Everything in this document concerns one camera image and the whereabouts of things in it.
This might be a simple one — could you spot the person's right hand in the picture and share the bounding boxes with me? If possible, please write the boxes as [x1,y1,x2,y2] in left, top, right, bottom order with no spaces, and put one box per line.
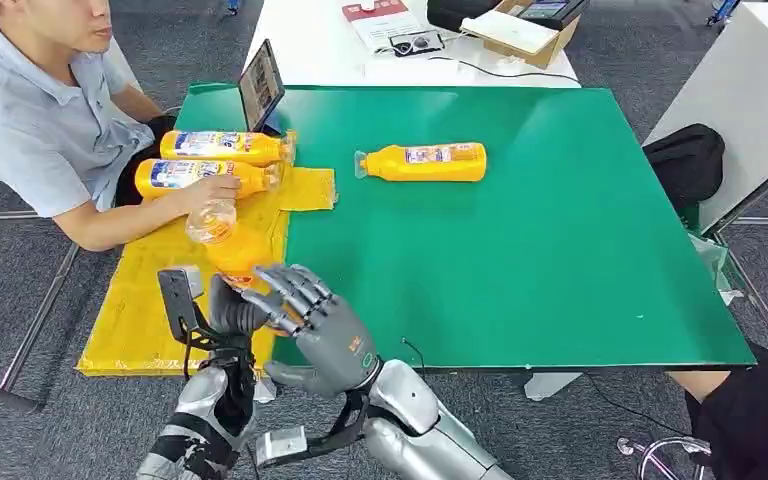
[181,174,243,217]

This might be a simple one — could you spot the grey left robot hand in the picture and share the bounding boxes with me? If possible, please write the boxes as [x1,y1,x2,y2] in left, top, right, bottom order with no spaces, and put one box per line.
[208,271,273,336]

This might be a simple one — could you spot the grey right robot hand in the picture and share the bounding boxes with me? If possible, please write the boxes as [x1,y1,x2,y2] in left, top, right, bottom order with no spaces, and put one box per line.
[241,263,382,399]

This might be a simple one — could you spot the orange drink bottle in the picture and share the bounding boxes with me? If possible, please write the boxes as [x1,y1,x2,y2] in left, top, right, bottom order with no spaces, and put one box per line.
[134,158,284,201]
[185,198,309,338]
[354,142,488,183]
[159,129,296,167]

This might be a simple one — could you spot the white table leg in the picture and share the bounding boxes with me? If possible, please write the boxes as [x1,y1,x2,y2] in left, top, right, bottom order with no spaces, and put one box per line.
[524,372,584,402]
[251,377,278,405]

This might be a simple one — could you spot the yellow plastic sheet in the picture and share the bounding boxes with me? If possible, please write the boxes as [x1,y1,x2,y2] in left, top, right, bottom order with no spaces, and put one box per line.
[77,132,338,379]

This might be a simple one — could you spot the black tablet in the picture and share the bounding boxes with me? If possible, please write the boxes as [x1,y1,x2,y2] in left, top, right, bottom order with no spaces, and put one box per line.
[238,38,287,134]

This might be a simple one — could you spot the person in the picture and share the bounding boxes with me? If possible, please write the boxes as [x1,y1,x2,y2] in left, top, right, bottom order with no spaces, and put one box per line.
[0,0,243,253]
[668,341,768,480]

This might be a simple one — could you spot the green table mat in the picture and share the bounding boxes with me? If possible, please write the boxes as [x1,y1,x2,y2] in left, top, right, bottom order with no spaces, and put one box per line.
[173,82,756,370]

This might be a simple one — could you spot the red and white leaflet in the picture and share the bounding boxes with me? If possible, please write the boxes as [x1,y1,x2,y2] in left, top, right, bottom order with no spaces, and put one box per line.
[342,0,445,54]

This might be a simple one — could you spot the black bag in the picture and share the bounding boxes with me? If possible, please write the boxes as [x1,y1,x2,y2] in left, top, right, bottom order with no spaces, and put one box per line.
[426,0,505,33]

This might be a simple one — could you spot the white booklet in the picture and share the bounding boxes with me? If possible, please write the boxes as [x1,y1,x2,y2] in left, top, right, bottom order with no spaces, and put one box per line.
[460,9,558,56]

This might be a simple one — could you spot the chrome chair base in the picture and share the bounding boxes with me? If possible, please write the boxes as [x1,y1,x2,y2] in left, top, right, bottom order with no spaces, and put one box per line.
[617,435,717,480]

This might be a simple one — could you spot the cardboard box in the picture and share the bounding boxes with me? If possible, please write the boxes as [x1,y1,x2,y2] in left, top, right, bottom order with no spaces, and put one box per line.
[460,0,591,71]

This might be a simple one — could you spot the black payment terminal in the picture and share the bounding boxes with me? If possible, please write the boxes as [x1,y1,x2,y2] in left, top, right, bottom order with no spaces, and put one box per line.
[515,0,591,31]

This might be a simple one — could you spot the clear plastic bag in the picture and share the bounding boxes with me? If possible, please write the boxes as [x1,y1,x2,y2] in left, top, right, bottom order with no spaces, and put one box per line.
[688,231,743,306]

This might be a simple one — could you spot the black backpack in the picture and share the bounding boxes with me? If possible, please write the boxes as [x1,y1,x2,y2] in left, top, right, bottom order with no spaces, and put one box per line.
[642,123,726,210]

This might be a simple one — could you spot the white side table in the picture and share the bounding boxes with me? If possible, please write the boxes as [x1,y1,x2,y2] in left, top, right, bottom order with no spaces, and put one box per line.
[642,3,768,233]

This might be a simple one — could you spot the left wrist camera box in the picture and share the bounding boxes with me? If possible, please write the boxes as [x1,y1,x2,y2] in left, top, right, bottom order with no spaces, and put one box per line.
[157,266,205,346]

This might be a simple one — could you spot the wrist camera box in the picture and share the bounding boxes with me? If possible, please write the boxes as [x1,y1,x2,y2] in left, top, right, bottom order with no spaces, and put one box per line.
[254,425,309,470]
[157,266,205,346]

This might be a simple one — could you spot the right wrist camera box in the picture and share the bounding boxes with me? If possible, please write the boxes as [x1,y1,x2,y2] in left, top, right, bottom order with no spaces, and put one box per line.
[254,425,309,470]

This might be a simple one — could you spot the metal chair frame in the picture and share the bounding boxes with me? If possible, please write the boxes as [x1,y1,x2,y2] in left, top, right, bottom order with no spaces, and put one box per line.
[0,210,84,413]

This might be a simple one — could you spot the black cable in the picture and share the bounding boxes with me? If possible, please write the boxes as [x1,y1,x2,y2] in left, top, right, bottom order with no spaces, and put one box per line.
[426,56,581,86]

